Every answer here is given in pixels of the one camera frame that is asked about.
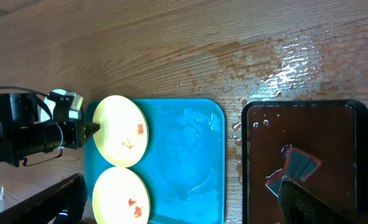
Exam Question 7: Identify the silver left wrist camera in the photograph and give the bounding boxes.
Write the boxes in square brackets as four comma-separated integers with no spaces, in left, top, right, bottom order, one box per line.
[65,92,83,111]

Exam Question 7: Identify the black water tray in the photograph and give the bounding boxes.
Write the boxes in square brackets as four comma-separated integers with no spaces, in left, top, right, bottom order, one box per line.
[242,100,368,223]

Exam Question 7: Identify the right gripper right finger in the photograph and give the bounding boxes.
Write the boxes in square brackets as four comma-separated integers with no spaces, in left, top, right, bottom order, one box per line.
[278,175,368,224]

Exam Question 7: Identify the red black sponge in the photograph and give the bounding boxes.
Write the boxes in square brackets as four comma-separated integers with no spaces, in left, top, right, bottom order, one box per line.
[265,145,321,197]

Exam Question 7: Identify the blue plastic tray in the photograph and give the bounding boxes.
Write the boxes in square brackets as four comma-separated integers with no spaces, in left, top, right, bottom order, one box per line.
[85,98,225,223]

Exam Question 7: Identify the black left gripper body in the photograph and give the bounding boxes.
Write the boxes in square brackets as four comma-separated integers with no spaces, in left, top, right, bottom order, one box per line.
[48,91,83,149]

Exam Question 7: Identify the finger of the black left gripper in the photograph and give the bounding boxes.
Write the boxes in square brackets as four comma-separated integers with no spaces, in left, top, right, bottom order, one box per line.
[83,121,100,143]

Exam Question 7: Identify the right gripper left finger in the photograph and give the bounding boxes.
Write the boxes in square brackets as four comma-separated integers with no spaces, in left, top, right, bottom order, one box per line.
[0,173,88,224]

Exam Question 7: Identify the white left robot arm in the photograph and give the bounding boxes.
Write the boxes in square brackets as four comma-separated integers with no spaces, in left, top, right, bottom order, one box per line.
[0,92,100,167]

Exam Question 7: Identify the yellow plate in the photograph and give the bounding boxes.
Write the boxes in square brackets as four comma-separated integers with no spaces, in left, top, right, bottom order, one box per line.
[92,167,151,224]
[92,95,149,167]

